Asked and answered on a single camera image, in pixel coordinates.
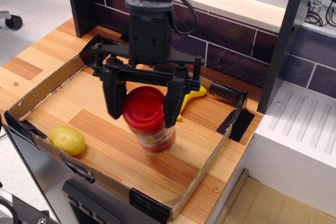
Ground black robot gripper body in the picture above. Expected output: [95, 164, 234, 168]
[92, 0, 204, 90]

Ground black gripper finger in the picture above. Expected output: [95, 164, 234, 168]
[164, 78, 189, 127]
[101, 70, 127, 119]

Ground red-capped basil spice bottle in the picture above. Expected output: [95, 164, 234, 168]
[122, 86, 176, 154]

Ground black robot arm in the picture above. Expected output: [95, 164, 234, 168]
[93, 0, 204, 127]

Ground taped cardboard fence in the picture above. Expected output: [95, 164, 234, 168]
[1, 30, 261, 223]

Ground yellow toy banana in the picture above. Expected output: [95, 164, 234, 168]
[177, 77, 207, 121]

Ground yellow toy potato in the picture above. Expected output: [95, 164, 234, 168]
[49, 125, 86, 156]

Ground black oven control panel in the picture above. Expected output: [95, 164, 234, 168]
[61, 180, 132, 224]

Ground black office chair caster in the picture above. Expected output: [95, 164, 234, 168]
[1, 11, 23, 30]

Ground white sink drainboard unit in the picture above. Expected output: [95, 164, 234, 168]
[246, 82, 335, 216]

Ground dark left cabinet post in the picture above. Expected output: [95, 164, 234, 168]
[70, 0, 99, 38]

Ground dark grey upright post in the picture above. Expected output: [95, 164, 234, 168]
[257, 0, 311, 114]

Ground tangled black cables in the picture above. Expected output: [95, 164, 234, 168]
[304, 0, 336, 28]

